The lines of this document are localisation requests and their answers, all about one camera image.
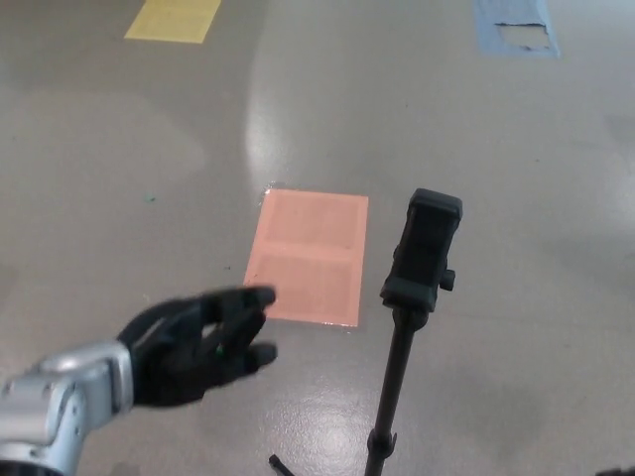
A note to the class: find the yellow rectangular floor marking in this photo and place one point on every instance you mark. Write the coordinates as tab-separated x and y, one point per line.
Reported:
171	22

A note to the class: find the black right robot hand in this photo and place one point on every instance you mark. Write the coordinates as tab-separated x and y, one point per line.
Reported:
620	472

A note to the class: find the black phone stand tripod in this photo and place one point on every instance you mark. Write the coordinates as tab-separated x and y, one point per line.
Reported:
424	248

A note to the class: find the torn blue floor marking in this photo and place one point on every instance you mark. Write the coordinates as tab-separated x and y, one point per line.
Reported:
488	37

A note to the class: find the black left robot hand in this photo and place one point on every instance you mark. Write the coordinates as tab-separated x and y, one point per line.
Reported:
178	357

